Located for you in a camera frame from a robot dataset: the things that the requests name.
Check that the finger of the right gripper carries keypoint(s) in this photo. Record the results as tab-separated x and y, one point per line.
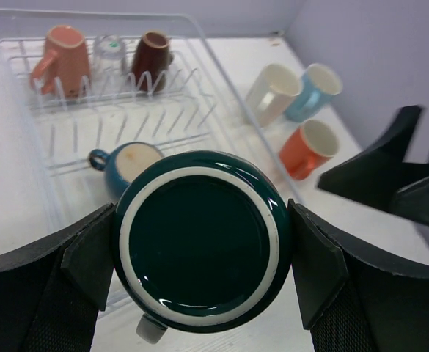
423	198
373	176

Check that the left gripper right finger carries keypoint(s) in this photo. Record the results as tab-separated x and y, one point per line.
354	296

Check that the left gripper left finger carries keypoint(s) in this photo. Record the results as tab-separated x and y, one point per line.
52	289

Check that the orange ceramic mug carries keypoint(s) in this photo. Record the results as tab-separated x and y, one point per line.
310	146

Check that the light blue ceramic mug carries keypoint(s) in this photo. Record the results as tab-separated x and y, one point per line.
320	85

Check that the white faceted ceramic mug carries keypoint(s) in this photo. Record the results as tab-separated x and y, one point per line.
273	91

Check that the blue round ceramic mug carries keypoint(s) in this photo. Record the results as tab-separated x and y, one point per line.
124	164

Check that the dark green ceramic mug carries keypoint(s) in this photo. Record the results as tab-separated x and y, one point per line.
202	242

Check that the pink ceramic mug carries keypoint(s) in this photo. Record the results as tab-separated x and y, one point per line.
65	56

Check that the clear drinking glass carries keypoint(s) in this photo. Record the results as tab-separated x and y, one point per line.
109	55

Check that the dark brown ceramic mug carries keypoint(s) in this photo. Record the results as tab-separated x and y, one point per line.
151	61

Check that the white wire dish rack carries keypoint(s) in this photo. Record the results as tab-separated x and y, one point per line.
46	182

